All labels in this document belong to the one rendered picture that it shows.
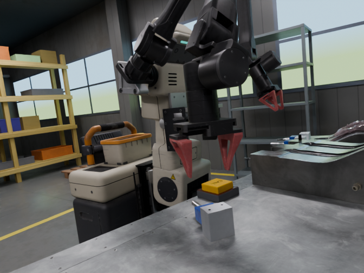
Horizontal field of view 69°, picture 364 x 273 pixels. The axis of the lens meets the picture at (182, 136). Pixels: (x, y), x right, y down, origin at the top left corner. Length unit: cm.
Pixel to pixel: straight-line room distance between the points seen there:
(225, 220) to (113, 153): 85
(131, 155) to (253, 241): 88
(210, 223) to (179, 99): 62
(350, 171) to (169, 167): 62
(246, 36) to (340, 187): 72
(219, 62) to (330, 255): 33
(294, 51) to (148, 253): 336
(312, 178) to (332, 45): 297
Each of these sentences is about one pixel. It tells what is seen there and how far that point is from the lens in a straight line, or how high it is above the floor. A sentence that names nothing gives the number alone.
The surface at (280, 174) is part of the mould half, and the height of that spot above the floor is 84.
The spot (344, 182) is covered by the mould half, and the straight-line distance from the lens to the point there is 69.
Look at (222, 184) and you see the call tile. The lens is 70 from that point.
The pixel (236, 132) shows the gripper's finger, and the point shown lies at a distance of 48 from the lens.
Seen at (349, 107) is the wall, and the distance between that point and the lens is 358.
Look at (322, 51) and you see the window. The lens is 361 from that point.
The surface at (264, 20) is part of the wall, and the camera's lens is 387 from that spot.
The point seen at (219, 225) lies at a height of 83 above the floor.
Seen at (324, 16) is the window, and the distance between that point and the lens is 367.
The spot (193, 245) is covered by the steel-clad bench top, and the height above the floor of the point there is 80.
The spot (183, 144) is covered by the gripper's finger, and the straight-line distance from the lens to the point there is 44.
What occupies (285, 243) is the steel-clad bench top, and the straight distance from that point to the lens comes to 51.
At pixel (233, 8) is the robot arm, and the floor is 122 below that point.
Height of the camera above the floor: 105
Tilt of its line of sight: 6 degrees down
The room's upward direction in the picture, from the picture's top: 6 degrees counter-clockwise
